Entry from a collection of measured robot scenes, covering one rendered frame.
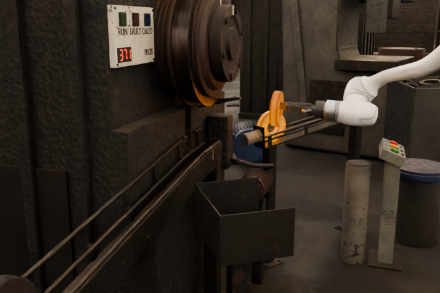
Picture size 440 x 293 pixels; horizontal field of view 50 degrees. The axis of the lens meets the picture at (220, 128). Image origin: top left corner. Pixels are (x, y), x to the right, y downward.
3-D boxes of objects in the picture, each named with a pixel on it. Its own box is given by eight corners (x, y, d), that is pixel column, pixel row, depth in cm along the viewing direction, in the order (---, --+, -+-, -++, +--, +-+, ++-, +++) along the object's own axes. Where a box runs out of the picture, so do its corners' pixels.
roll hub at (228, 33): (208, 86, 166) (207, 3, 160) (231, 77, 192) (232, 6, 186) (223, 86, 164) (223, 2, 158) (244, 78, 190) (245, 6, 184)
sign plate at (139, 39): (109, 67, 139) (107, 4, 135) (149, 61, 163) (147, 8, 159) (116, 68, 138) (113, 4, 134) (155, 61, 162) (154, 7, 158)
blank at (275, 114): (270, 95, 196) (277, 95, 195) (277, 87, 210) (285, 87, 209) (268, 130, 201) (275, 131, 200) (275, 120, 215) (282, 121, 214)
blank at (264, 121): (266, 148, 229) (270, 150, 227) (251, 125, 222) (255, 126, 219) (286, 127, 234) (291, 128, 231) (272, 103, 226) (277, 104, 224)
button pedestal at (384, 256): (367, 269, 234) (376, 148, 220) (368, 248, 256) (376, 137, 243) (402, 274, 229) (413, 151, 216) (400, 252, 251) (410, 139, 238)
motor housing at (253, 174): (235, 284, 220) (236, 174, 208) (247, 262, 240) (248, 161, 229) (262, 289, 216) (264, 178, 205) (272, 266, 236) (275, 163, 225)
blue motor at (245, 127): (231, 169, 395) (232, 129, 387) (228, 151, 450) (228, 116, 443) (268, 169, 396) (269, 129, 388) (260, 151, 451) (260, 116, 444)
